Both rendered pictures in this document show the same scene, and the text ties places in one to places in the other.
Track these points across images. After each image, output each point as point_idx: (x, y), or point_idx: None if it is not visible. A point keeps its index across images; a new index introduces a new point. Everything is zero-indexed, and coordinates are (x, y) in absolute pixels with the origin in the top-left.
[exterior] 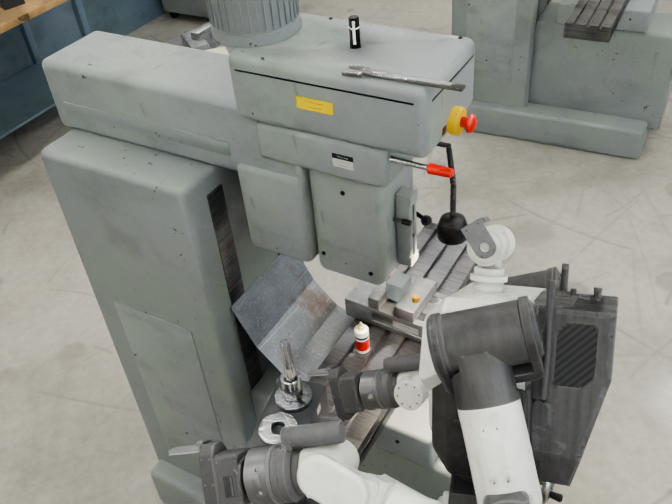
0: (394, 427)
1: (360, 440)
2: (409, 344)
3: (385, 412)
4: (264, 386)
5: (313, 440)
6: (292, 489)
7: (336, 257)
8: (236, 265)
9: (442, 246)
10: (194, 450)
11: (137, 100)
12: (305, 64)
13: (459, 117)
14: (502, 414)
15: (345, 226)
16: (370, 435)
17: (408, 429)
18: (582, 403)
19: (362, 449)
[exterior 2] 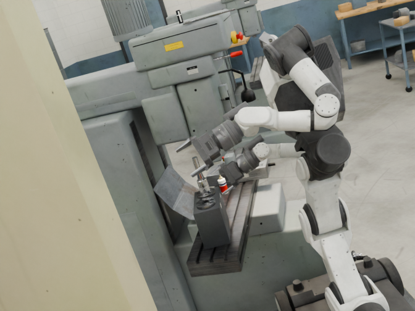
0: (257, 215)
1: (244, 215)
2: (246, 182)
3: (249, 207)
4: (180, 241)
5: (238, 111)
6: (237, 130)
7: (201, 129)
8: (149, 166)
9: (240, 153)
10: (187, 141)
11: (83, 91)
12: (165, 29)
13: (235, 34)
14: (307, 60)
15: (201, 108)
16: (247, 215)
17: (264, 213)
18: (334, 72)
19: (247, 221)
